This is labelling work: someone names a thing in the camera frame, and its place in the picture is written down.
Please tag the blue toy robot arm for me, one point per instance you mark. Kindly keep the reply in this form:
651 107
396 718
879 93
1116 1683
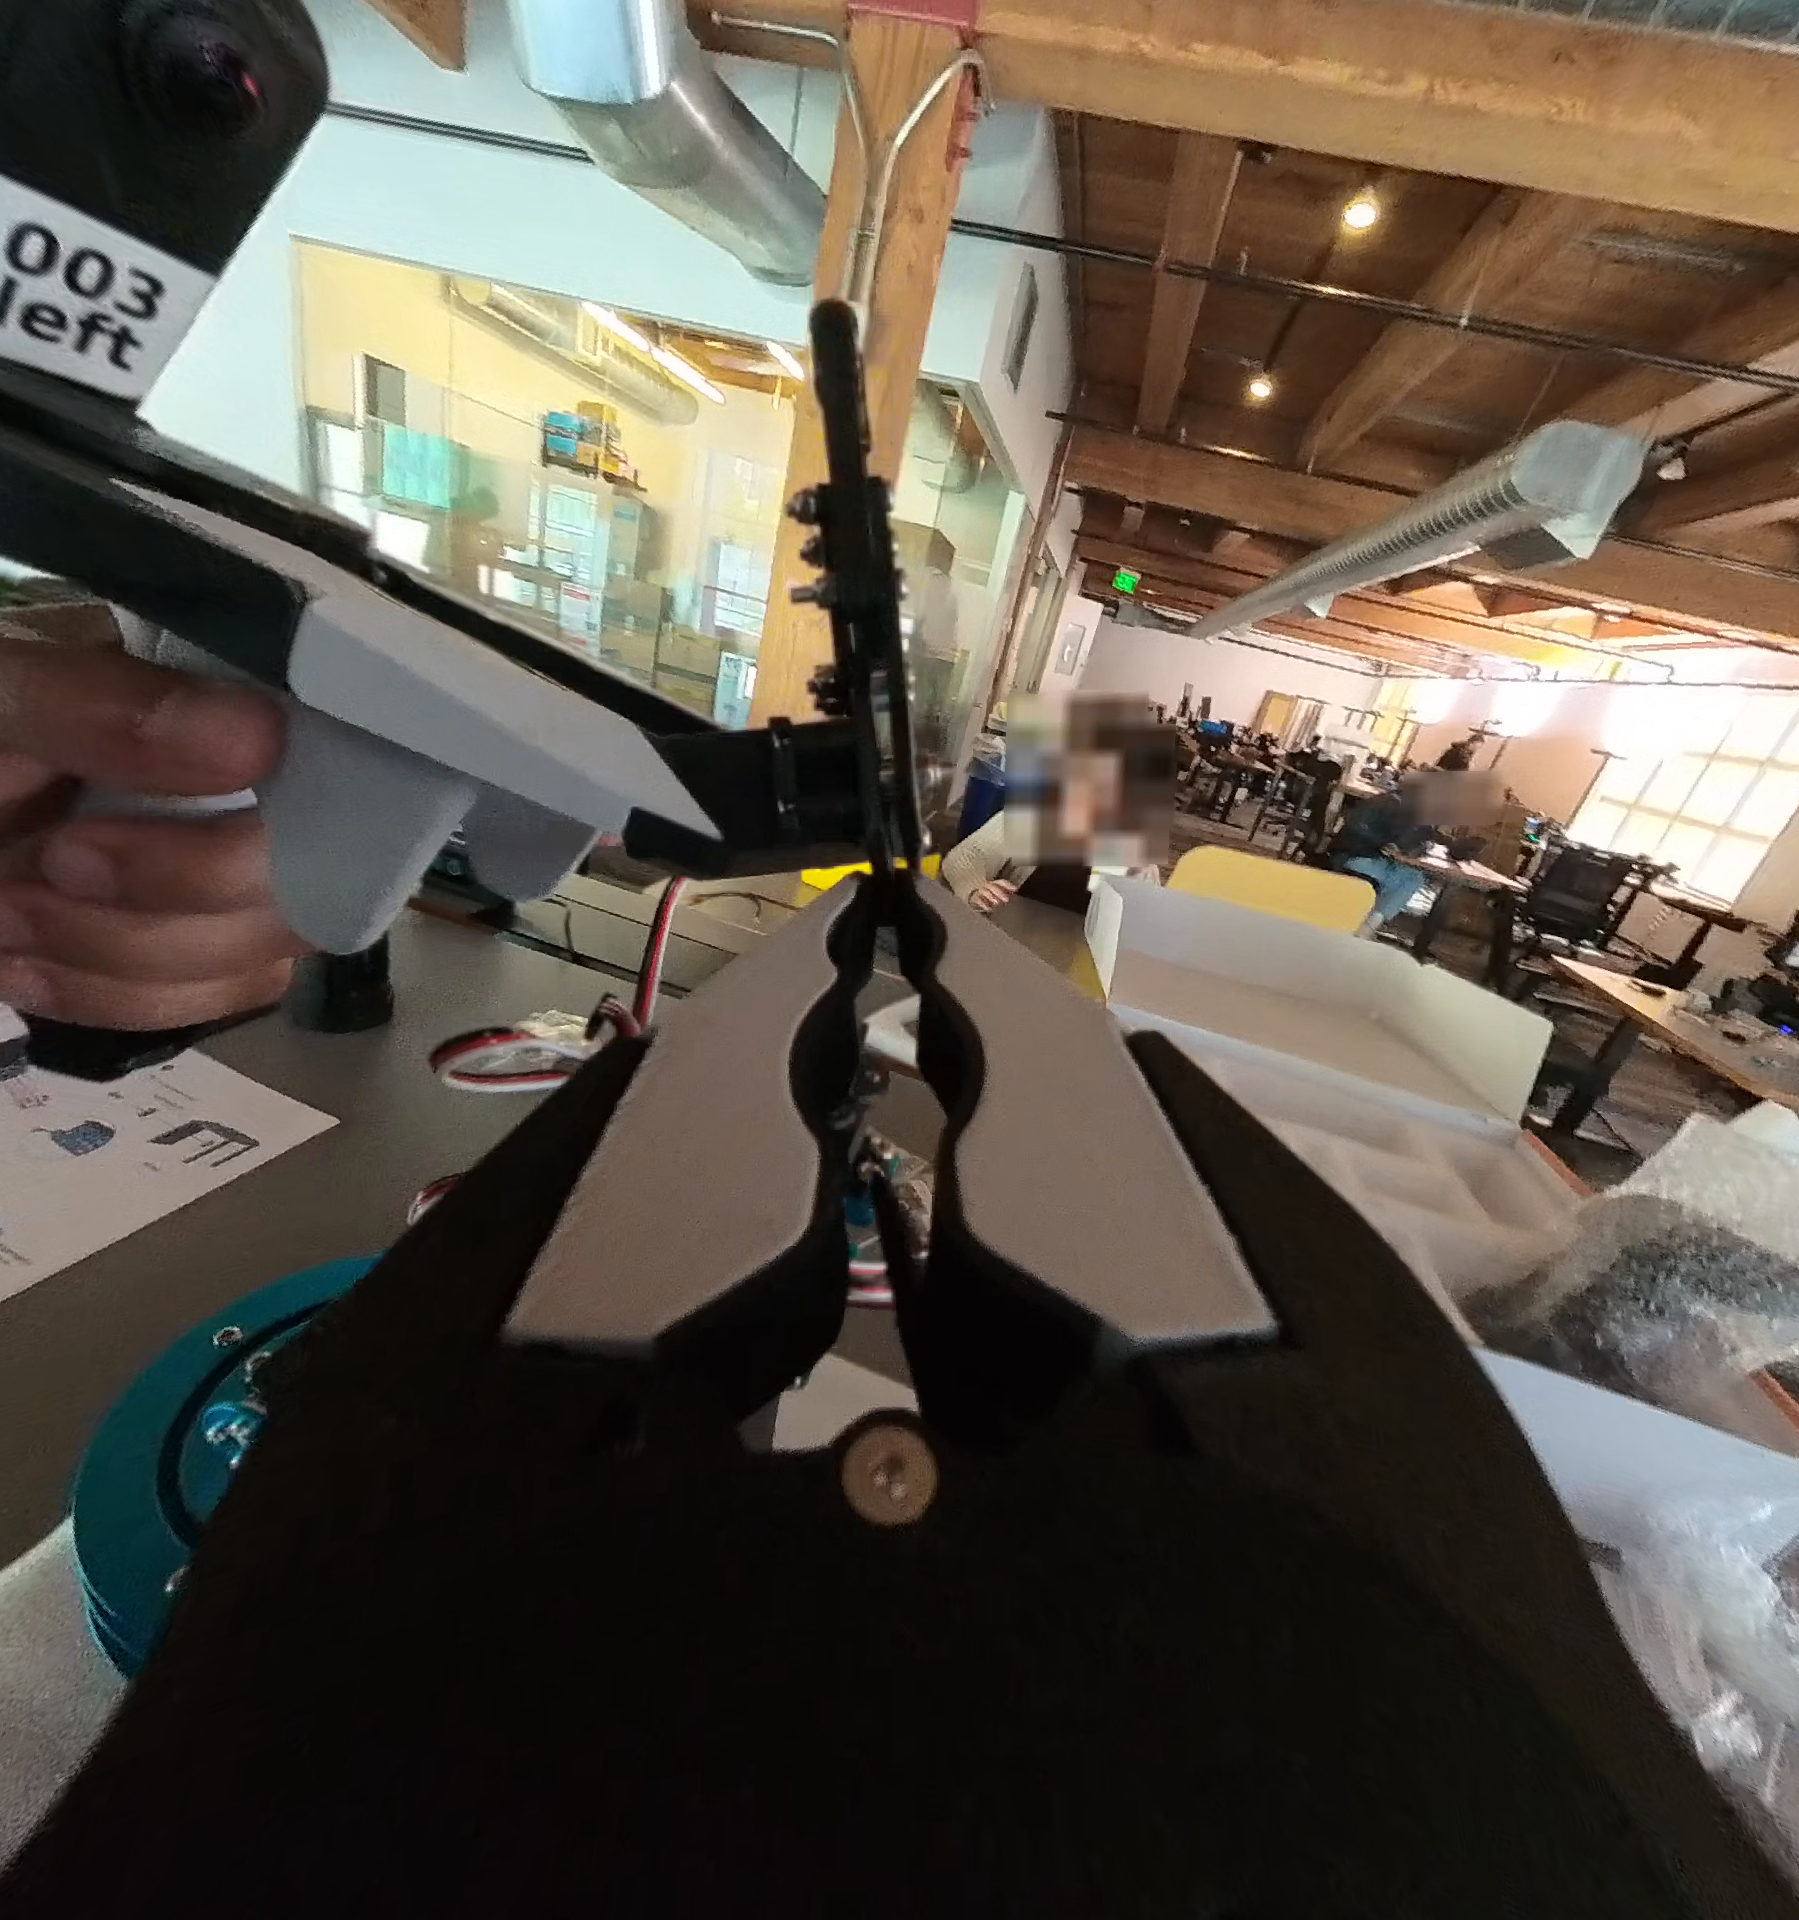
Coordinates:
194 1472

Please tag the silver ventilation duct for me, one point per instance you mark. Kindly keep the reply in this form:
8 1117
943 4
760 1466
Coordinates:
658 120

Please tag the yellow chair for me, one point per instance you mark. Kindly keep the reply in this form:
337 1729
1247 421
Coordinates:
1274 887

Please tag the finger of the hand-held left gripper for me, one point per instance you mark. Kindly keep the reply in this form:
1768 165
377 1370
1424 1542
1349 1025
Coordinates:
539 841
451 705

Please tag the person's left hand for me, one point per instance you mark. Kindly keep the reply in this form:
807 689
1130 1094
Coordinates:
75 812

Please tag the white parts box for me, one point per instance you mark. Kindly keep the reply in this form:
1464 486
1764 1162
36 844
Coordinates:
1349 1006

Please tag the printed instruction sheet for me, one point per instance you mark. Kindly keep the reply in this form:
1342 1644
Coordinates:
90 1156

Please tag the hanging linear lamp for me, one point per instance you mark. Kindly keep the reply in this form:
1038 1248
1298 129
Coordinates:
1438 525

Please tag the black toy robot claw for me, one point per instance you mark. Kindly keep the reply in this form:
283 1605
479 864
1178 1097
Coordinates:
855 600

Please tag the wooden office table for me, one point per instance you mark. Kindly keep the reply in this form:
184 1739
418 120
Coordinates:
1754 1036

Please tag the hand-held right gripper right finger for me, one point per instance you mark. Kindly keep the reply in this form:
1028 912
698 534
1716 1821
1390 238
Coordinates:
1095 1156

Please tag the bubble wrap bag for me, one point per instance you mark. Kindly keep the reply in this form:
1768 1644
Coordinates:
1679 1260

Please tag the white cardboard sheet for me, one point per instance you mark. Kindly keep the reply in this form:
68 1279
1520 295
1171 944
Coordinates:
1679 1458

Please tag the dark grey desk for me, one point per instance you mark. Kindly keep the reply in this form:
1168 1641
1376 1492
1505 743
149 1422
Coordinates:
60 1411

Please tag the wooden column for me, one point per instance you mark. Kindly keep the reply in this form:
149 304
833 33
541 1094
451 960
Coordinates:
915 182

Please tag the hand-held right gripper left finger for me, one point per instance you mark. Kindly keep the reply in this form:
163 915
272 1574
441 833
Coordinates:
705 1156

